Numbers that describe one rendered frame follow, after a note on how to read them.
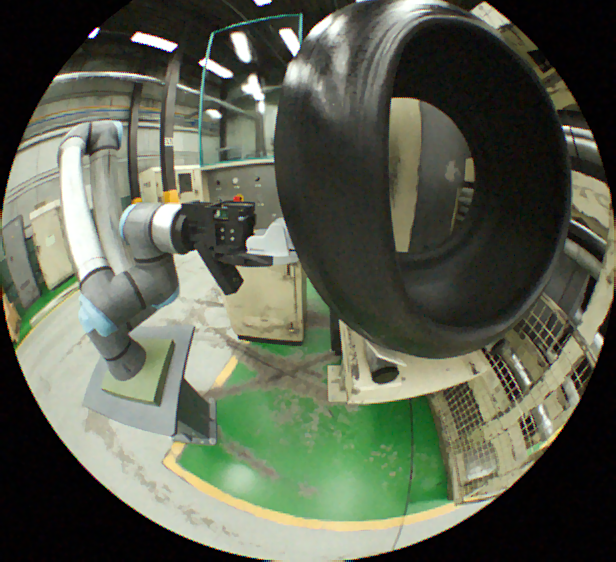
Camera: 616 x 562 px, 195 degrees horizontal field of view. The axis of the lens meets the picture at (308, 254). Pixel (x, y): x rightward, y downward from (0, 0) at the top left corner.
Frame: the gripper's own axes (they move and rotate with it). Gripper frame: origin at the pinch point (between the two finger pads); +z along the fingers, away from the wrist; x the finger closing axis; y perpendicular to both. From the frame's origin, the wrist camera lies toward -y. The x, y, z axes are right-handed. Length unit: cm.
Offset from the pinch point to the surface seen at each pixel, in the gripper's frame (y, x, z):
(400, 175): 17.5, 25.2, 23.7
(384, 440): -98, -10, 57
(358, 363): -16.6, -6.5, 13.1
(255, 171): 13, 66, -31
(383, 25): 26.4, -12.6, 4.4
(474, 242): 6, 14, 49
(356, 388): -16.8, -11.6, 12.2
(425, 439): -95, -16, 81
